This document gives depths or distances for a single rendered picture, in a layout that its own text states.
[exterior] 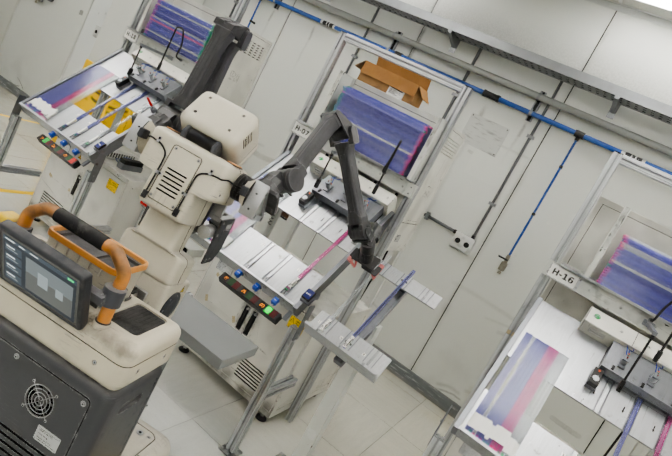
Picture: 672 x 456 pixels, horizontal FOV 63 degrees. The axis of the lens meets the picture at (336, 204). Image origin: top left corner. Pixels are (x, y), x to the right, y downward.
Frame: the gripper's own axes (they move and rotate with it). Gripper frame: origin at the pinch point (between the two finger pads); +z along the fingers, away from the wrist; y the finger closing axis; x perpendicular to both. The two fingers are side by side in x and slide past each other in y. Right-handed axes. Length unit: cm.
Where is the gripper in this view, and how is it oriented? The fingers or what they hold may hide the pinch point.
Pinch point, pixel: (364, 271)
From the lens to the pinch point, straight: 227.1
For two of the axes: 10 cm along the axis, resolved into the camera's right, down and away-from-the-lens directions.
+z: -0.4, 6.7, 7.4
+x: -6.1, 5.7, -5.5
